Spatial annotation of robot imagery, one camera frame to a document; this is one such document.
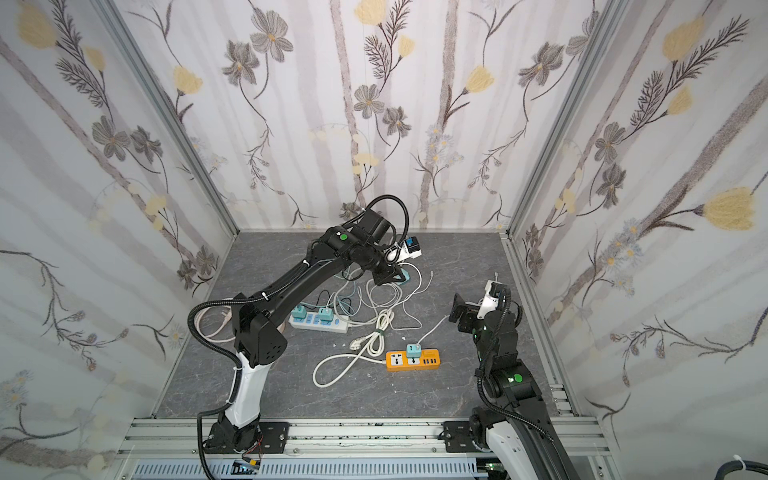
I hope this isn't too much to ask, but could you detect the white power strip cord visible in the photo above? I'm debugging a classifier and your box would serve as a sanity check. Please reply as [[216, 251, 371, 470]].
[[329, 262, 436, 331]]

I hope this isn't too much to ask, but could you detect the white blue power strip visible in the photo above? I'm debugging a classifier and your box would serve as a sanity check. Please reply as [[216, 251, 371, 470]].
[[289, 312, 349, 334]]

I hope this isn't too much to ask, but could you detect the orange power strip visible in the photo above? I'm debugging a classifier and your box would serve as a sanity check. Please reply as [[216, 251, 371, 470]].
[[386, 349, 441, 372]]

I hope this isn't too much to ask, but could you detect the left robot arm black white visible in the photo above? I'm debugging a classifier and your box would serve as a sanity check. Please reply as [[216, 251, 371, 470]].
[[187, 194, 410, 479]]

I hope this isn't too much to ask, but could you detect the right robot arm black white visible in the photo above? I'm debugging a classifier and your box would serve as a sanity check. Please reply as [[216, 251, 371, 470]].
[[448, 290, 579, 479]]

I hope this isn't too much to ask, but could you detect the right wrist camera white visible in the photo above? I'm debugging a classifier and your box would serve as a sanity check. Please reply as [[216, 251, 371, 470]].
[[476, 280, 506, 320]]

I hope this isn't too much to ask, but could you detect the white cable bundle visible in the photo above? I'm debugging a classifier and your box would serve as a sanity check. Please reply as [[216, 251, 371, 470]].
[[349, 308, 396, 358]]

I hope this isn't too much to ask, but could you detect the beige socket power cord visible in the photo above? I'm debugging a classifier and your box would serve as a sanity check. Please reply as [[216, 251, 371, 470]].
[[193, 298, 238, 344]]

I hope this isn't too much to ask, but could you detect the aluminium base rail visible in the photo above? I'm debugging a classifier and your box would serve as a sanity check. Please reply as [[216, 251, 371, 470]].
[[106, 417, 621, 479]]

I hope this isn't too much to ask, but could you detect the white slotted cable duct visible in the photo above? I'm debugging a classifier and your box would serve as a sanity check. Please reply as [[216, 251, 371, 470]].
[[131, 458, 490, 480]]

